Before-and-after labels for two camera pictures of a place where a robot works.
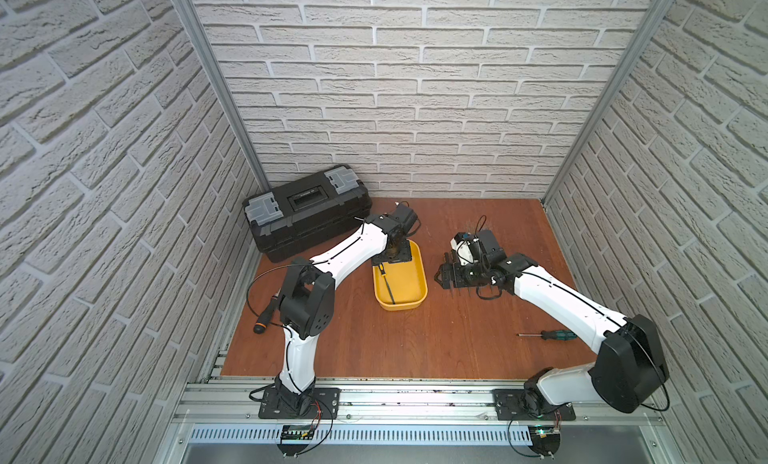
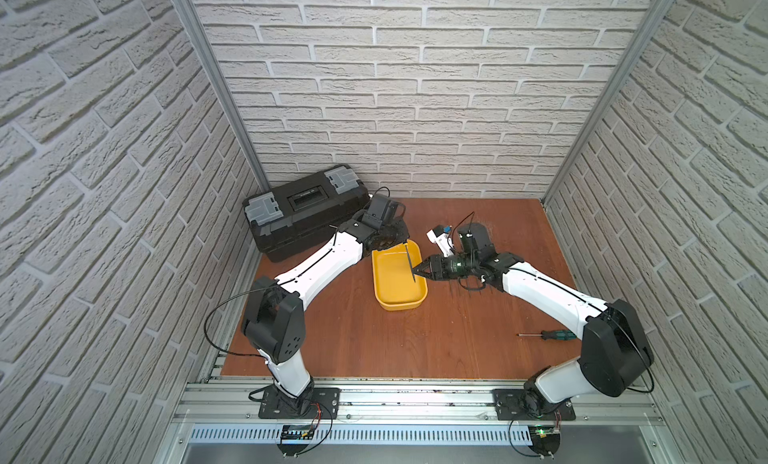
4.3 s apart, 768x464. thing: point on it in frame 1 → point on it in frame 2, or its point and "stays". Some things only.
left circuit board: (295, 438) stays
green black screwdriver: (551, 334) stays
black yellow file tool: (387, 286) → (410, 262)
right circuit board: (545, 440) stays
